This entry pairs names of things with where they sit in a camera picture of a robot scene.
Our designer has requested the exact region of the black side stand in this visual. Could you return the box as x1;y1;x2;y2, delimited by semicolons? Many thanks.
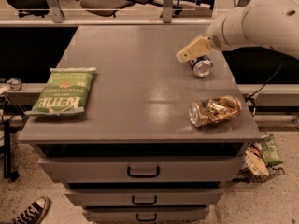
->
0;77;29;182

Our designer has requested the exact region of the top grey drawer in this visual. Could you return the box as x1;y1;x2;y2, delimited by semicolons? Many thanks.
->
38;156;241;183

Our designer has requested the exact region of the grey office chair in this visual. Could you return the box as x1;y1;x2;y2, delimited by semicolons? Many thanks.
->
80;0;135;17

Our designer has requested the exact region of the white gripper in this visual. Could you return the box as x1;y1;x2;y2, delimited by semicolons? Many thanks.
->
177;7;249;63

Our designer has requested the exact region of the bottom grey drawer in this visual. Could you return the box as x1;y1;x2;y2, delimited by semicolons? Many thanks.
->
83;206;209;222

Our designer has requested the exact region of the green snack bag in basket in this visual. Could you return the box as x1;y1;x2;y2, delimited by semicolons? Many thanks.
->
261;134;283;166

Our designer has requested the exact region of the grey drawer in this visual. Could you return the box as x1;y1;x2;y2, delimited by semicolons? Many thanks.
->
38;156;241;183
65;189;223;207
83;206;209;222

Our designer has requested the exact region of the middle grey drawer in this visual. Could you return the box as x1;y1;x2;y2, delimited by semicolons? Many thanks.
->
65;189;223;207

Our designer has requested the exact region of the wire basket with snacks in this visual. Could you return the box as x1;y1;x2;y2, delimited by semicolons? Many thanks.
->
233;140;285;183

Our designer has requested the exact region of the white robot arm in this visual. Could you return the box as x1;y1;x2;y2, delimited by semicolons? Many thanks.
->
177;0;299;62

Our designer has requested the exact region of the crushed orange soda can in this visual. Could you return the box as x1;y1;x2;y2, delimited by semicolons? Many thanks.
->
188;95;242;127

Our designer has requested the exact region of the blue pepsi can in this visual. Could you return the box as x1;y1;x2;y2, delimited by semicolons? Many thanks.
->
190;55;213;77

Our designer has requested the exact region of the black canvas sneaker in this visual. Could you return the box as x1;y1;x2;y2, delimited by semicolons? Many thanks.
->
9;196;50;224

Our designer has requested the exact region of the black cable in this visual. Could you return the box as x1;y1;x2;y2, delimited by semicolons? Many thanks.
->
245;59;286;117

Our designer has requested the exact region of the grey drawer cabinet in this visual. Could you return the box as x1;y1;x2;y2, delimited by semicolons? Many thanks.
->
18;24;263;224

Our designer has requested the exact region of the green kettle chips bag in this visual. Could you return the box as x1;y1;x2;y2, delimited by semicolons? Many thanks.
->
25;67;96;116

